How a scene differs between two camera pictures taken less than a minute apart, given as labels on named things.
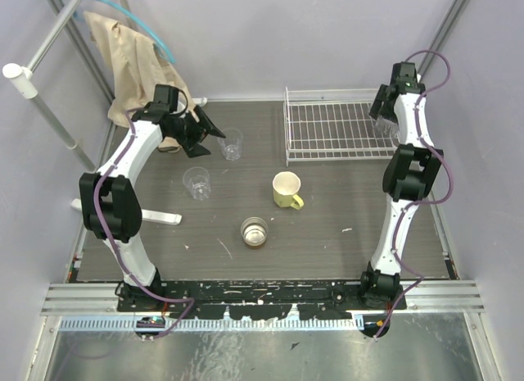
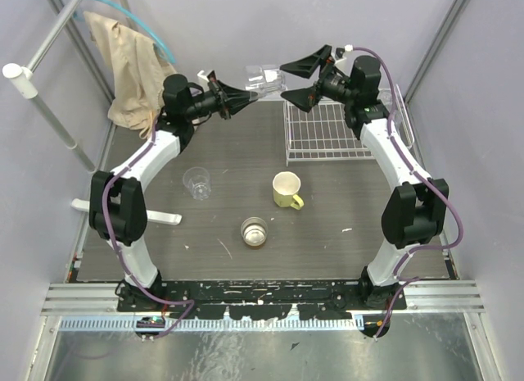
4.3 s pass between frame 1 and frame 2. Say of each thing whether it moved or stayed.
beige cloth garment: stayed
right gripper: moved
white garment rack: stayed
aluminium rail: stayed
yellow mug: stayed
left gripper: moved
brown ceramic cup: stayed
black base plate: stayed
